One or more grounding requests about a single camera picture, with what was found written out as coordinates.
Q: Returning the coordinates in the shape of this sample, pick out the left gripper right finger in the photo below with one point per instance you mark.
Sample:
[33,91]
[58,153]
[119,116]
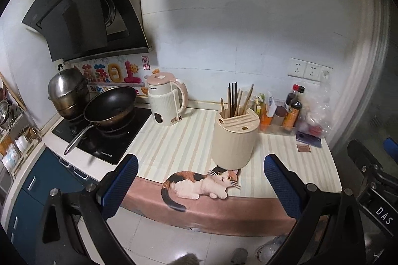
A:
[288,187]

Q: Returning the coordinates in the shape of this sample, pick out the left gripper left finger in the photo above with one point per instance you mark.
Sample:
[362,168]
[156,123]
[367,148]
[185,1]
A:
[115,185]

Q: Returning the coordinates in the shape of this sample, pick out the light wooden chopstick gold band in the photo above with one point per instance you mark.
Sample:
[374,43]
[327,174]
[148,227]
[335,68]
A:
[222,108]

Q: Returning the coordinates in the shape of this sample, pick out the black induction cooktop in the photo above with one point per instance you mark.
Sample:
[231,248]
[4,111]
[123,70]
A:
[108,146]

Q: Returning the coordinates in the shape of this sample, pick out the small brown card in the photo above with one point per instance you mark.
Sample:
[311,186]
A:
[303,148]

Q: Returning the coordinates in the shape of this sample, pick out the blue phone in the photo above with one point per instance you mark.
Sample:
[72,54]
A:
[308,139]

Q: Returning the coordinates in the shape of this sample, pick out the striped cat print mat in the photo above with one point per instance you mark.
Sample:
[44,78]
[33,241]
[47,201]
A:
[206,172]

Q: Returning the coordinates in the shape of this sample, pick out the blue cabinet drawers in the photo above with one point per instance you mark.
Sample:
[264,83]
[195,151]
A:
[49,171]

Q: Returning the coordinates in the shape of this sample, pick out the orange label sauce bottle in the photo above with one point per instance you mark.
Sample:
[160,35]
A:
[292,114]

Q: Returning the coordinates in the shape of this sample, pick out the brown lid jar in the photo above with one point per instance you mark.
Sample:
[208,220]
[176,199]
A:
[279,116]

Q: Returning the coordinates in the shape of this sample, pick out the large plastic bag right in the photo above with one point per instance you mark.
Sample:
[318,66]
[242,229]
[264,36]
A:
[315,117]

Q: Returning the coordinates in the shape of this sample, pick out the black wok pan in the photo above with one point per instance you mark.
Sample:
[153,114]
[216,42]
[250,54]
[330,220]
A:
[109,111]

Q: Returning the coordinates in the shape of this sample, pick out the beige utensil holder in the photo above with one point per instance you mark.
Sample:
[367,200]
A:
[234,139]

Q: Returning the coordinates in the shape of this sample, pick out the red cap soy sauce bottle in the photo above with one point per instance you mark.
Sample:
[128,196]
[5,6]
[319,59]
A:
[292,94]

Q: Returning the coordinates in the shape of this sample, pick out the black cap sauce bottle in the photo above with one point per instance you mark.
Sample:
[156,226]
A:
[300,95]

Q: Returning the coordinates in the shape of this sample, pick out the plain light wooden chopstick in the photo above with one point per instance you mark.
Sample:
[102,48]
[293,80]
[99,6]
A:
[238,103]

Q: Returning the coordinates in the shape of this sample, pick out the pink white electric kettle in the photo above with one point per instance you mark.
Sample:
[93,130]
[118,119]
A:
[168,98]

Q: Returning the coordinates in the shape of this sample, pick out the stainless steel pot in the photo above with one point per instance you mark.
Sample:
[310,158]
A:
[68,91]

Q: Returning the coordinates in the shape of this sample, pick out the black chopstick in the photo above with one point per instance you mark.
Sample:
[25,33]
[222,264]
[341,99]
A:
[236,94]

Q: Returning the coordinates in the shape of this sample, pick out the black range hood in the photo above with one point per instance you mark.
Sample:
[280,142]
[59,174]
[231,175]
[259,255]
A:
[85,29]

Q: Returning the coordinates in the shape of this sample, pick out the colourful wall sticker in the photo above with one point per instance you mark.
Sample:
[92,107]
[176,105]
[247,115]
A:
[109,72]

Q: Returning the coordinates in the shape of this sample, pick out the white wall socket panel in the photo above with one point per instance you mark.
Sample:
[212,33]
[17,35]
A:
[308,70]

